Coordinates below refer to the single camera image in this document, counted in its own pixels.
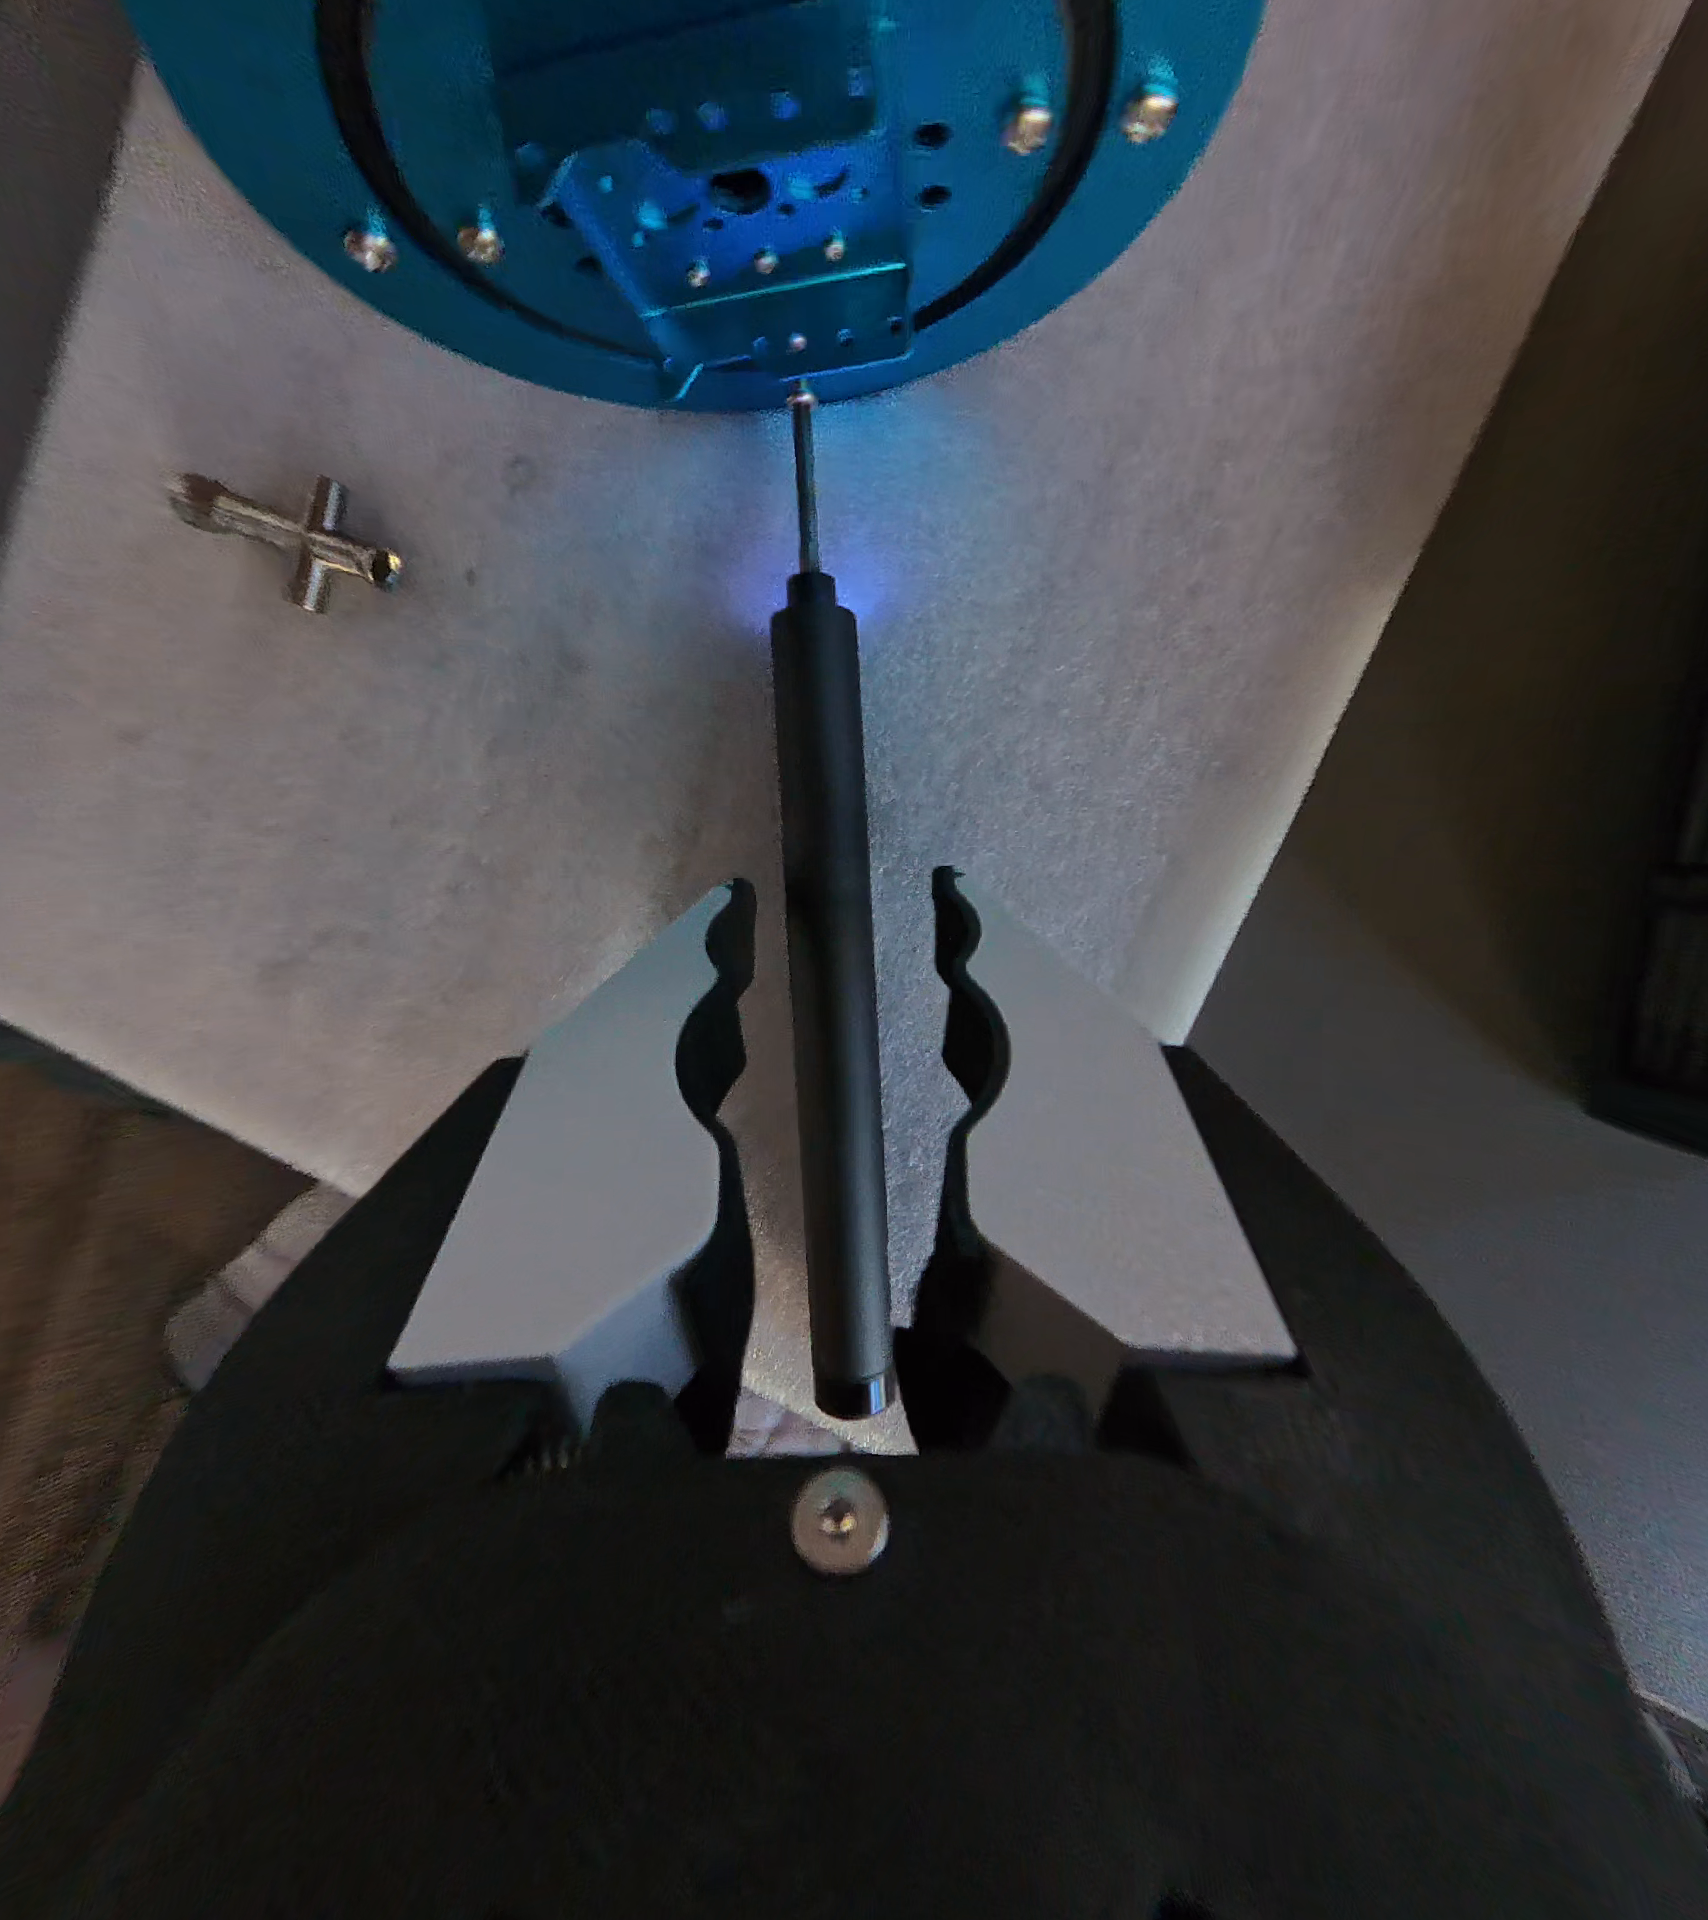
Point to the black electric screwdriver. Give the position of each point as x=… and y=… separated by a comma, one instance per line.
x=824, y=901

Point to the blue round metal turntable base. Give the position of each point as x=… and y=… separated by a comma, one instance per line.
x=247, y=92

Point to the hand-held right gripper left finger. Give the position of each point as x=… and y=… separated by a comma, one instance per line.
x=570, y=1200

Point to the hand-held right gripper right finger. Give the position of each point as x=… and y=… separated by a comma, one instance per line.
x=1126, y=1200

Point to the white foam mat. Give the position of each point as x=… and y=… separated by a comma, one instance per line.
x=345, y=826

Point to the metal cross wrench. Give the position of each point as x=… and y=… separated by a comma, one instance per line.
x=321, y=542

